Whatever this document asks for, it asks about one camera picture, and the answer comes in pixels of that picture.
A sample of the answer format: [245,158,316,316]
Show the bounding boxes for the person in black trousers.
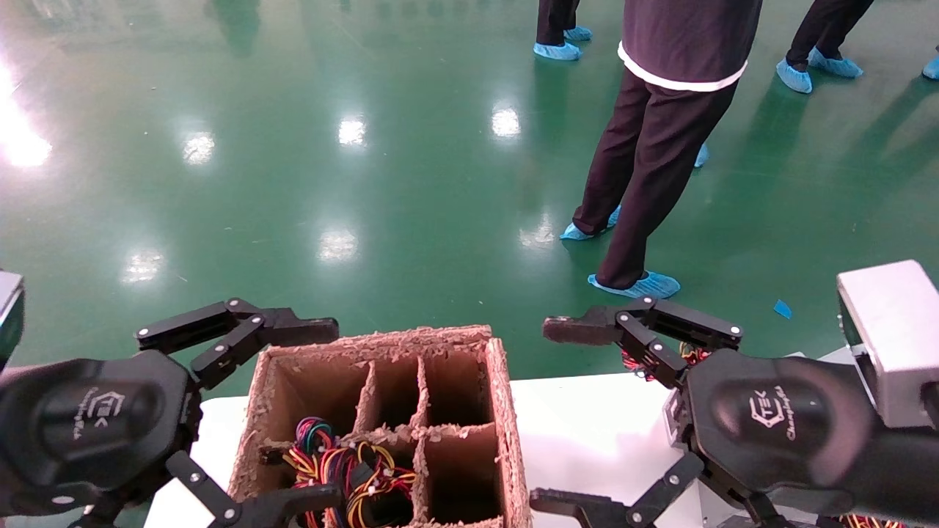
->
[533,0,593,62]

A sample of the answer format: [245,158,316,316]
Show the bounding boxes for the brown cardboard divider box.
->
[227,325,533,528]

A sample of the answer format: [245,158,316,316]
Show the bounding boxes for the silver power supply with cables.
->
[838,513,908,528]
[622,341,711,450]
[282,417,419,528]

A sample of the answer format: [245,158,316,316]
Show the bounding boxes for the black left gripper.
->
[0,297,346,528]

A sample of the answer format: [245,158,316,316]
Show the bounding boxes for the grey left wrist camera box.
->
[0,271,25,371]

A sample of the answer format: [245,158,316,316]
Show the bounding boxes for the person grey shirt black trousers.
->
[776,0,875,95]

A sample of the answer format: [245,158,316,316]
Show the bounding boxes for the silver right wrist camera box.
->
[836,260,939,430]

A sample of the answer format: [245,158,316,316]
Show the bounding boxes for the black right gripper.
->
[530,297,883,528]

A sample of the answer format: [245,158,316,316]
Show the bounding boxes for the person in dark clothes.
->
[560,0,764,300]

